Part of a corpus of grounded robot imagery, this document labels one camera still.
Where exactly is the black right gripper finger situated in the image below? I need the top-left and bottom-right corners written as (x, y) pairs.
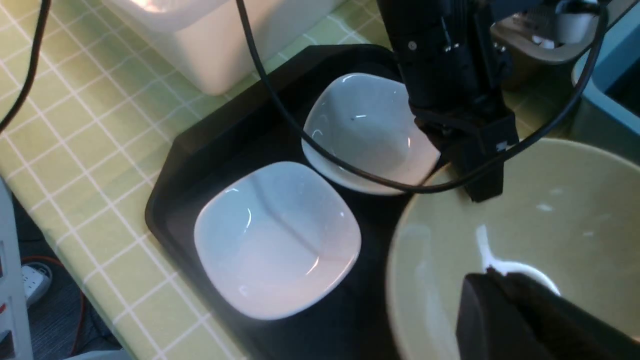
top-left (455, 268), bottom-right (640, 360)

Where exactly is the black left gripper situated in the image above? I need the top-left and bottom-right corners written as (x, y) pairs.
top-left (377, 0), bottom-right (519, 203)

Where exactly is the white ceramic soup spoon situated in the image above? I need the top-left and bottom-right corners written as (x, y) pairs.
top-left (475, 224), bottom-right (561, 296)

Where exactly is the white square dish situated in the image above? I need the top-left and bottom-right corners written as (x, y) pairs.
top-left (303, 73), bottom-right (441, 186)
top-left (194, 161), bottom-right (362, 321)

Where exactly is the large tan noodle bowl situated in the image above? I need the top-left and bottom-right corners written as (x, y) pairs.
top-left (385, 138), bottom-right (640, 360)

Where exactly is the grey spoon bin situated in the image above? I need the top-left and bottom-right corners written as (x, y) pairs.
top-left (490, 0), bottom-right (631, 93)

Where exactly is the blue-grey chopstick bin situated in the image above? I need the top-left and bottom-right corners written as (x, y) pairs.
top-left (568, 6), bottom-right (640, 164)

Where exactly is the large white plastic tub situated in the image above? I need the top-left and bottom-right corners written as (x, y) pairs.
top-left (103, 0), bottom-right (341, 95)

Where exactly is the black left camera cable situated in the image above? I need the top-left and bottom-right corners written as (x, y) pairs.
top-left (0, 0), bottom-right (611, 195)

